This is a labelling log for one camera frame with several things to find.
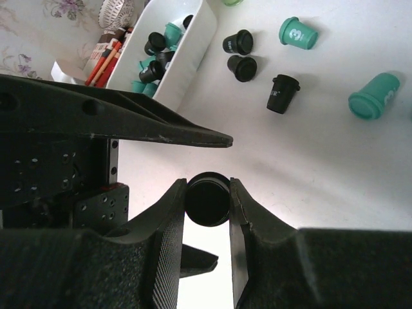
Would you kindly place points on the white lattice bowl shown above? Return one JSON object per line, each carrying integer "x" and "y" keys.
{"x": 114, "y": 14}

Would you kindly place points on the striped orange placemat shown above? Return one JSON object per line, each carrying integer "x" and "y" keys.
{"x": 102, "y": 50}

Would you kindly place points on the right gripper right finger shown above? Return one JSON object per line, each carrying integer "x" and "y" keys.
{"x": 277, "y": 266}

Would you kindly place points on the teal coffee capsule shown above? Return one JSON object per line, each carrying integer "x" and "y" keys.
{"x": 295, "y": 33}
{"x": 150, "y": 89}
{"x": 172, "y": 34}
{"x": 369, "y": 103}
{"x": 143, "y": 64}
{"x": 138, "y": 86}

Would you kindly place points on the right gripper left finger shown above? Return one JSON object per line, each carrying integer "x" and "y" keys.
{"x": 136, "y": 265}

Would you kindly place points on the black coffee capsule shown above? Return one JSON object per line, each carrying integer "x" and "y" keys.
{"x": 154, "y": 71}
{"x": 207, "y": 199}
{"x": 241, "y": 43}
{"x": 165, "y": 58}
{"x": 187, "y": 21}
{"x": 155, "y": 44}
{"x": 282, "y": 93}
{"x": 243, "y": 68}

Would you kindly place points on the green glass cup left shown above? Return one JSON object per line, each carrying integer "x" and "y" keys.
{"x": 231, "y": 2}

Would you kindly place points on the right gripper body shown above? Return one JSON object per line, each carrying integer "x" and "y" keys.
{"x": 59, "y": 151}

